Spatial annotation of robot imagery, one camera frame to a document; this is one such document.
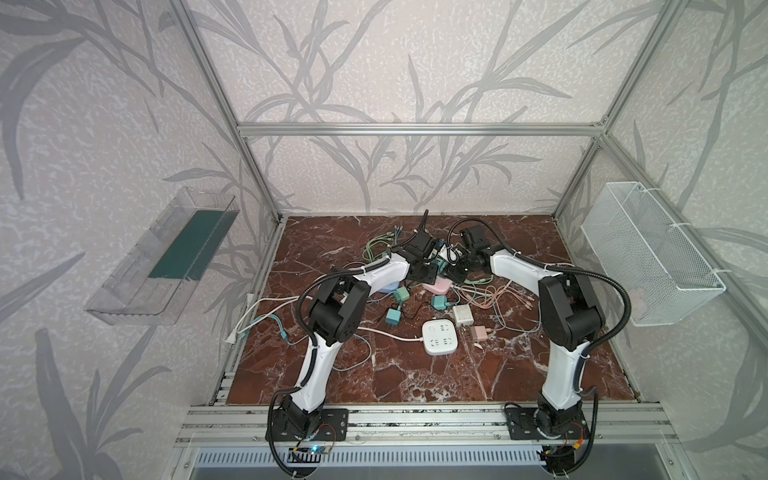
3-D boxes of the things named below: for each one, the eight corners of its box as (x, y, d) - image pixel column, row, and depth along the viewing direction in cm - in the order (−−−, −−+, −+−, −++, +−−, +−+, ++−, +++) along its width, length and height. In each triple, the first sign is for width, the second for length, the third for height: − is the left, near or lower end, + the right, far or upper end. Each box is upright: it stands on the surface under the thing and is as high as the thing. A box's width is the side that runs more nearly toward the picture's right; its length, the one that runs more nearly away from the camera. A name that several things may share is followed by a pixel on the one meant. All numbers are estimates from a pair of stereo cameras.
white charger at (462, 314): (456, 326, 92) (457, 322, 90) (451, 309, 96) (452, 305, 94) (472, 324, 93) (474, 320, 91) (467, 307, 96) (469, 303, 94)
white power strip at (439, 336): (423, 355, 87) (423, 351, 84) (422, 324, 93) (422, 319, 91) (457, 355, 87) (459, 351, 84) (453, 324, 93) (455, 319, 91)
